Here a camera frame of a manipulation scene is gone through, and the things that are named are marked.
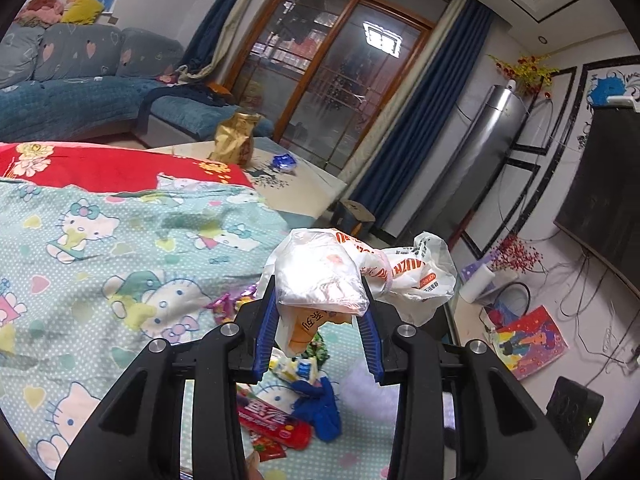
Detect long television cabinet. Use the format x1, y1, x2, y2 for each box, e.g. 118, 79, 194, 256
395, 260, 606, 461

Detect blue curtain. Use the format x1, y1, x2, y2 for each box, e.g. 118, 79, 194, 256
347, 0, 496, 211
182, 0, 266, 81

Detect purple printed box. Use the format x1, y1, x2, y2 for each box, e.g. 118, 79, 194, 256
460, 259, 493, 281

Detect black television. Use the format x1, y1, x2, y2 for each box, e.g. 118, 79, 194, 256
552, 105, 640, 286

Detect yellow white crumpled packet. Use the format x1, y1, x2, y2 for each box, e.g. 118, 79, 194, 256
269, 350, 321, 386

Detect green snack wrapper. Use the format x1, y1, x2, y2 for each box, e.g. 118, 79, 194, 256
305, 332, 331, 366

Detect wooden framed glass door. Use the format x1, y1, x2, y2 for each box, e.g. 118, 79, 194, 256
222, 0, 438, 176

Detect silver standing air conditioner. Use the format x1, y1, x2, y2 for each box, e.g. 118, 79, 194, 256
437, 82, 528, 241

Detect red berry branches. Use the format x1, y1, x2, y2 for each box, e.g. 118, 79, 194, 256
487, 234, 546, 273

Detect blue sofa heart print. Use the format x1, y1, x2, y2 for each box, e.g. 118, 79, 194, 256
0, 22, 276, 148

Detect beige curtain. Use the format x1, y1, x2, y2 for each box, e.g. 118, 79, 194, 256
200, 45, 236, 81

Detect white tissue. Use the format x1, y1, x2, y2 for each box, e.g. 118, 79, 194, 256
340, 360, 401, 421

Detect cartoon cat printed blanket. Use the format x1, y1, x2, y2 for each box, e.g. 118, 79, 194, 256
0, 175, 401, 480

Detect white cylindrical vase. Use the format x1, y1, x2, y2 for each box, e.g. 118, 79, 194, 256
459, 262, 496, 305

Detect black speaker box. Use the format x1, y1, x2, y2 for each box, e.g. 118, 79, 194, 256
545, 376, 605, 461

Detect red floral blanket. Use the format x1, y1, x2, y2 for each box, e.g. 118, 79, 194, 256
0, 141, 253, 196

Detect yellow artificial flowers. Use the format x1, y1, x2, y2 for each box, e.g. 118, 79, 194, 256
487, 52, 561, 98

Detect blue storage stool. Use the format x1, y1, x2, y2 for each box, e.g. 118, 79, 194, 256
334, 200, 376, 238

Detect golden snack bag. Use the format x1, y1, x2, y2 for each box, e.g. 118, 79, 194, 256
207, 111, 263, 167

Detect white plastic bag orange print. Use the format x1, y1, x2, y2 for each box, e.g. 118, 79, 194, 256
256, 227, 458, 356

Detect yellow cushion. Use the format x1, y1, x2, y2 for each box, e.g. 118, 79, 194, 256
60, 0, 106, 26

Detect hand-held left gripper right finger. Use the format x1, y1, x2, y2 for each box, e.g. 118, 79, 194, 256
357, 280, 581, 480

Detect blue glove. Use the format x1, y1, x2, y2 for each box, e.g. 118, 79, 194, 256
290, 375, 343, 443

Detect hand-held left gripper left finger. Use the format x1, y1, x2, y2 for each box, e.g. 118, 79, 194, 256
55, 275, 281, 480

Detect purple candy wrapper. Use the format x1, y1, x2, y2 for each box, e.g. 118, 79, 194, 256
207, 285, 258, 326

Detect dark cloth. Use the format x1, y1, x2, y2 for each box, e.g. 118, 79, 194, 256
145, 82, 236, 108

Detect red snack packet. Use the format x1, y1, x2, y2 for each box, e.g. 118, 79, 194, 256
236, 385, 313, 461

